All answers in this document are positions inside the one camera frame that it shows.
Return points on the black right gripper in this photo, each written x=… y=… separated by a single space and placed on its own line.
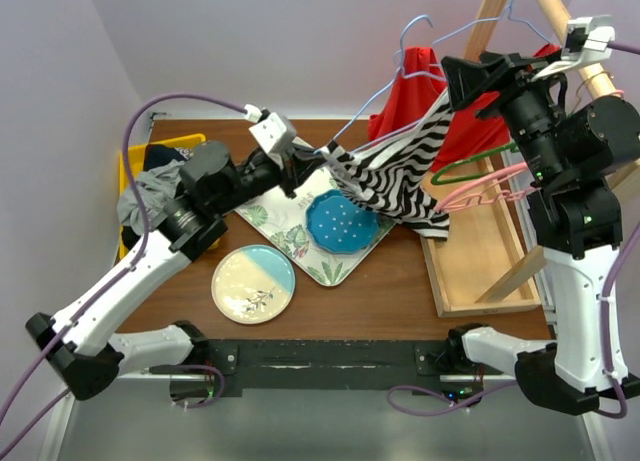
x=508 y=73

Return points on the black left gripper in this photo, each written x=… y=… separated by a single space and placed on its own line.
x=295 y=169

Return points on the black white striped tank top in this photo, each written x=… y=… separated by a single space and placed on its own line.
x=386 y=178

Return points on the thick pink plastic hanger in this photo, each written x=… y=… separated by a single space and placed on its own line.
x=486 y=190

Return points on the grey tank top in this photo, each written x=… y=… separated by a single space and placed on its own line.
x=156 y=188

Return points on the navy maroon-trimmed tank top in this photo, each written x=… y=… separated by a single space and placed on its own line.
x=157 y=155

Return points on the blue wire hanger front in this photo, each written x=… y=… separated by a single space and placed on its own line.
x=380 y=96

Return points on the thin pink wire hanger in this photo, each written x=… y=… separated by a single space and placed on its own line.
x=597 y=87

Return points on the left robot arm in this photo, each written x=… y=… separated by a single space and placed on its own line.
x=81 y=342

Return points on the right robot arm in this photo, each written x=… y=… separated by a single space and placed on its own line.
x=578 y=224

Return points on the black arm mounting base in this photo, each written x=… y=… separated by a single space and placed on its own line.
x=376 y=365

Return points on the red tank top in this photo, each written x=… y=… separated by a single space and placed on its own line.
x=468 y=136

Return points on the leaf-patterned rectangular tray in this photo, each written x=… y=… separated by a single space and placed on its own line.
x=282 y=222

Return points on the blue dotted plate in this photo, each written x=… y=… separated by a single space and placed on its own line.
x=338 y=226

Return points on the cream and blue plate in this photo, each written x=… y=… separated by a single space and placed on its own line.
x=253 y=284

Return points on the yellow plastic bin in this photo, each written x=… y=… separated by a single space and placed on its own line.
x=136 y=158

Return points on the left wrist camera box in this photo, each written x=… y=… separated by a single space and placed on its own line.
x=274 y=134

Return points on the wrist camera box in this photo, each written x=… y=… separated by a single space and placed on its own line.
x=274 y=134
x=586 y=44

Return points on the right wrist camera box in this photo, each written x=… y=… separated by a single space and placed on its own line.
x=586 y=44

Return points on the wooden clothes rack frame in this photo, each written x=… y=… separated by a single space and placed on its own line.
x=482 y=269

